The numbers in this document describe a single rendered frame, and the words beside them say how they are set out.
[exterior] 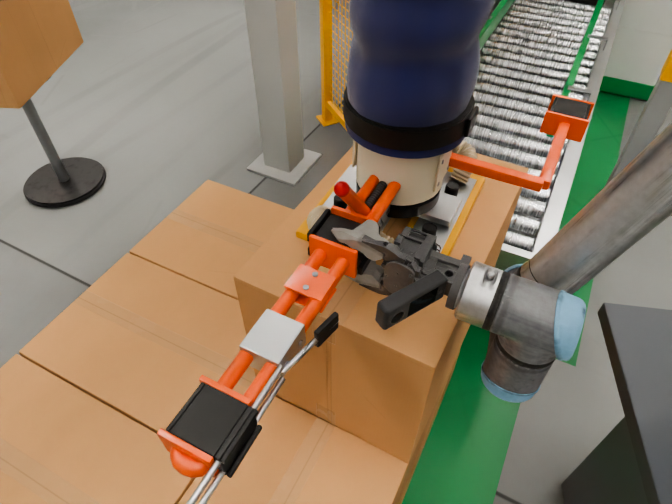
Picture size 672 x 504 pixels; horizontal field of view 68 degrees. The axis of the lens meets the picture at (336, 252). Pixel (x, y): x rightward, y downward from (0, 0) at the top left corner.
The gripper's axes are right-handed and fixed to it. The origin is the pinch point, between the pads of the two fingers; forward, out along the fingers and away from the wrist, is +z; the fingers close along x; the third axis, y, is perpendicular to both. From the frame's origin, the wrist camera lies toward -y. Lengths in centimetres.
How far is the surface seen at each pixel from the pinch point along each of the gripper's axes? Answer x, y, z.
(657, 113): -24, 118, -51
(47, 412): -53, -32, 59
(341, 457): -53, -10, -7
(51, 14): -28, 90, 181
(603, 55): -47, 209, -33
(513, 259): -48, 62, -26
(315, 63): -108, 248, 143
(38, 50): -35, 74, 174
